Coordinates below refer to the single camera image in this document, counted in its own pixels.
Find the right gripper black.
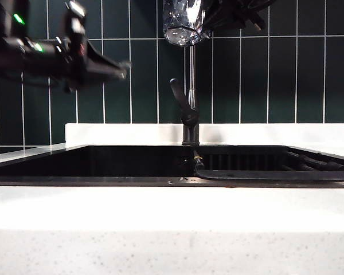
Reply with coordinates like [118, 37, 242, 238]
[202, 0, 277, 32]

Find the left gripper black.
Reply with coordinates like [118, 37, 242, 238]
[57, 28, 132, 93]

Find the clear faceted plastic mug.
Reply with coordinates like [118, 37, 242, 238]
[162, 0, 213, 47]

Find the black faucet lever handle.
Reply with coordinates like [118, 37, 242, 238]
[169, 77, 198, 127]

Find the black tall kitchen faucet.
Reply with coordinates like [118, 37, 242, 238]
[182, 42, 201, 146]

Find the black undermount sink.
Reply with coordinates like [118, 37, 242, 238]
[0, 144, 344, 188]

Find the black slatted drain basket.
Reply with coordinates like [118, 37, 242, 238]
[202, 153, 282, 171]

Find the black roll-up rod rack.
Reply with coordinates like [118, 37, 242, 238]
[192, 150, 344, 182]

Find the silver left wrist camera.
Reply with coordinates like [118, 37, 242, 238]
[63, 1, 87, 32]

